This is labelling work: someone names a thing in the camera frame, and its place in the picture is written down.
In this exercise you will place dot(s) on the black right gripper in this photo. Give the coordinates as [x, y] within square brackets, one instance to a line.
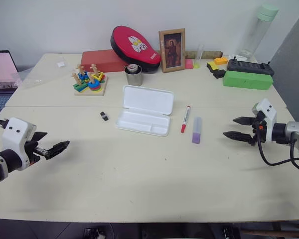
[259, 132]

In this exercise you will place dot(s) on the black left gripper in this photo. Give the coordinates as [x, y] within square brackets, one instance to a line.
[31, 152]

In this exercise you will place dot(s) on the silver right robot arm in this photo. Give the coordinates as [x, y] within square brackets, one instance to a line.
[295, 132]

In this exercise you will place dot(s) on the white plastic case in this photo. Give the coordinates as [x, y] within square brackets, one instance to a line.
[147, 109]

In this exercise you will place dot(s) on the purple clear lead box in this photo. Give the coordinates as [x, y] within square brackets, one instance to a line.
[196, 130]

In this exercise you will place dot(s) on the green foam block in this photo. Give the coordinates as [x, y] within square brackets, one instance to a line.
[246, 80]

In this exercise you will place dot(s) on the red whiteboard marker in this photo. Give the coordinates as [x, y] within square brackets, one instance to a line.
[186, 120]

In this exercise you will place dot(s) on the black small block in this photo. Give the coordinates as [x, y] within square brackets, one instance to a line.
[219, 74]

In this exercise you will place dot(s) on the small black clip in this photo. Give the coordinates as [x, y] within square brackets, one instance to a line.
[104, 116]

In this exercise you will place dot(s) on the clear plastic bag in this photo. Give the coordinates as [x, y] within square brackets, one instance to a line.
[27, 78]

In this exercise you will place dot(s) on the yellow black sponge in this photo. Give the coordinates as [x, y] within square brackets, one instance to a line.
[212, 66]

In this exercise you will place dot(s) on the wooden shape stacker toy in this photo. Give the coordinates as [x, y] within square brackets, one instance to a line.
[89, 84]

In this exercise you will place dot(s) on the orange toy brick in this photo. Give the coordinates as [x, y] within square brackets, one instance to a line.
[221, 60]

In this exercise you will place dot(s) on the white crumpled tissue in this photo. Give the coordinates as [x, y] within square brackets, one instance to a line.
[236, 56]

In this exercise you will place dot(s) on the small white packet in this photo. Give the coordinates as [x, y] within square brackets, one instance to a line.
[61, 64]

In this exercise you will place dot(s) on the laptop with pink screen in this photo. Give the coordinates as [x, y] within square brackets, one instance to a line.
[1, 74]

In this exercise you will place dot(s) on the pink small block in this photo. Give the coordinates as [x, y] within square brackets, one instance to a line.
[189, 64]

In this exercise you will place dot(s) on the red foam block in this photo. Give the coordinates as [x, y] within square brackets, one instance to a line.
[97, 61]

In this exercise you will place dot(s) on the clear bottle green lid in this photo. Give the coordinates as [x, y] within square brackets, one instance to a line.
[256, 32]

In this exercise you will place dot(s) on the wooden framed portrait picture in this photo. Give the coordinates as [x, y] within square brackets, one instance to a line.
[172, 51]

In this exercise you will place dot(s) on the steel cup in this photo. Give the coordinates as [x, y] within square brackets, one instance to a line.
[134, 77]

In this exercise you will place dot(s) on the red black boxing pad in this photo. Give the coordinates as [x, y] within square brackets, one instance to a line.
[137, 47]

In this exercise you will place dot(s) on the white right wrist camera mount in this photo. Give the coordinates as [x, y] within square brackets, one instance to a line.
[269, 114]

